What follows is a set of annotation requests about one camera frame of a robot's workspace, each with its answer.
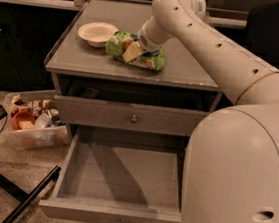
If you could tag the grey drawer cabinet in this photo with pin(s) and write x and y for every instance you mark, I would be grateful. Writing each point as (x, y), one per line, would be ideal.
(159, 97)

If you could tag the white paper bowl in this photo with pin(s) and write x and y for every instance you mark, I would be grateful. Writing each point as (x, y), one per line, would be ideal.
(96, 34)

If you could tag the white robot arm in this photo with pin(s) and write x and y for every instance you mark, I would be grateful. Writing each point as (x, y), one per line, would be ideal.
(231, 172)

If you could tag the snack package in bin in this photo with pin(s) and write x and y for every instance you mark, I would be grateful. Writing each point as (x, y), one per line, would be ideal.
(36, 108)

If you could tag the clear plastic storage bin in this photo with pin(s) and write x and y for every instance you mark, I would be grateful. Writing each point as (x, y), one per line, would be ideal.
(34, 137)

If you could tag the open grey middle drawer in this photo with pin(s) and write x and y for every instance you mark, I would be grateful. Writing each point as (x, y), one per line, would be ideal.
(109, 175)

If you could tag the green rice chip bag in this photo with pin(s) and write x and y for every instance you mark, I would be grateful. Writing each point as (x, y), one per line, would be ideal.
(117, 45)

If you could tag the round metal upper knob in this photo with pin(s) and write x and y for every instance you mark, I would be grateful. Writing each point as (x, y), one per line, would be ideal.
(134, 119)

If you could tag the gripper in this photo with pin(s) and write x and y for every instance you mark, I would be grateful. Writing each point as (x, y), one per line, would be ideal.
(144, 43)

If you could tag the orange bowl in bin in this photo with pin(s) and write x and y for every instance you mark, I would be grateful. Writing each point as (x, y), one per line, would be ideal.
(23, 120)

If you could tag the closed grey upper drawer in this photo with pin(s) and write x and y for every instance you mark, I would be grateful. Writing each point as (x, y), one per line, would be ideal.
(117, 115)

